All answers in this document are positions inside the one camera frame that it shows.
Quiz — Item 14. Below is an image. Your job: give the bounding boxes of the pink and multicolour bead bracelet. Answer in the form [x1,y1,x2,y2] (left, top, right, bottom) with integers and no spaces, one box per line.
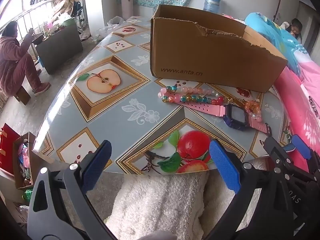
[157,85,225,106]

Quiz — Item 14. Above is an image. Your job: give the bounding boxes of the small wooden stool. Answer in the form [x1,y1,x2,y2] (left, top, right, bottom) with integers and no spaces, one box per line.
[14,86,32,105]

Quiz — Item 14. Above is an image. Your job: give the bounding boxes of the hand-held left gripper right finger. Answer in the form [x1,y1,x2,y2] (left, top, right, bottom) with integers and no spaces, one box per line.
[209,140,298,240]

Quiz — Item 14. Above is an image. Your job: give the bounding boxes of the pink floral blanket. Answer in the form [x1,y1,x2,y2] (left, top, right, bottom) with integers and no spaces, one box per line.
[274,50,320,173]

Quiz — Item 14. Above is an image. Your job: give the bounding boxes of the cluttered cardboard floor box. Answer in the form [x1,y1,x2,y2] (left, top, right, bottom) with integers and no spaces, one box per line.
[12,131,38,191]

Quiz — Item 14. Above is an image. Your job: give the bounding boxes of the white fluffy garment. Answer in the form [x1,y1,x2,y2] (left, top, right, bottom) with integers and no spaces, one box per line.
[104,169,211,240]

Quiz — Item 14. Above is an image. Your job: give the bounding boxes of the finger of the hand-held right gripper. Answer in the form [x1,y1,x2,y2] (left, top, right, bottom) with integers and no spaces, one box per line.
[291,134,320,177]
[263,135,316,180]

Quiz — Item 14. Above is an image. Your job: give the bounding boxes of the black wok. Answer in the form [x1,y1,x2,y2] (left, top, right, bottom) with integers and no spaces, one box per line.
[31,32,46,43]

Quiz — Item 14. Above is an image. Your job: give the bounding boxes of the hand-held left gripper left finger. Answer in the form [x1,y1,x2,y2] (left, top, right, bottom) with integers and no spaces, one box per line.
[27,139,118,240]

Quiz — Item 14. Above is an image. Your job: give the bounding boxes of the brown cardboard box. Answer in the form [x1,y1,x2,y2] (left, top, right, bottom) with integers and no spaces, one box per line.
[149,4,288,93]

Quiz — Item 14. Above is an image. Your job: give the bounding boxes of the beige blanket pile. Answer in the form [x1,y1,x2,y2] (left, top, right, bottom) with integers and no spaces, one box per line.
[52,0,84,16]

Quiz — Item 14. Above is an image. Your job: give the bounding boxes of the fruit print tablecloth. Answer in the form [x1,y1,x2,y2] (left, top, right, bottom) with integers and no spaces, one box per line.
[32,16,293,174]

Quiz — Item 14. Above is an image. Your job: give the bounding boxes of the light blue printed quilt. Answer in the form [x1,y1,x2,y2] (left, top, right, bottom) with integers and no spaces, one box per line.
[244,12,313,78]

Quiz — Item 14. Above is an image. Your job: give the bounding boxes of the blue water bottle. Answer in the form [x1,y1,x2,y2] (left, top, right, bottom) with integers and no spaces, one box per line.
[203,0,222,14]

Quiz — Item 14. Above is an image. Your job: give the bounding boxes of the orange pink bead bracelet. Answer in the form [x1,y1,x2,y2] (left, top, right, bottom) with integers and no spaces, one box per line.
[244,99,263,123]

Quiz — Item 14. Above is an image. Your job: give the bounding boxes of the pink strap purple digital watch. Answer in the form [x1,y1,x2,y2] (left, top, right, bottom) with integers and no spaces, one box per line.
[165,92,272,135]

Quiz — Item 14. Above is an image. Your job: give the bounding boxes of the wheelchair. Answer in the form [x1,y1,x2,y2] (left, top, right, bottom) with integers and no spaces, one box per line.
[73,1,87,33]

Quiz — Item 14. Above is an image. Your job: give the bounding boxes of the red paper bag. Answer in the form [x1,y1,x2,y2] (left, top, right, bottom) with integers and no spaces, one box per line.
[0,123,22,176]

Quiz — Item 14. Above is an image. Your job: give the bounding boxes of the metal window railing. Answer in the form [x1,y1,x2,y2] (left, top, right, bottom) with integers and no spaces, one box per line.
[0,0,55,42]

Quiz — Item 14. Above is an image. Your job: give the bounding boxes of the white plastic bags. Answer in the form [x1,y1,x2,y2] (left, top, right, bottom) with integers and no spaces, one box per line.
[96,16,125,40]

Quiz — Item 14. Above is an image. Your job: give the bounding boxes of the dark low cabinet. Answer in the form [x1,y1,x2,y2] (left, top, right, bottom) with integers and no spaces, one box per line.
[35,24,84,75]

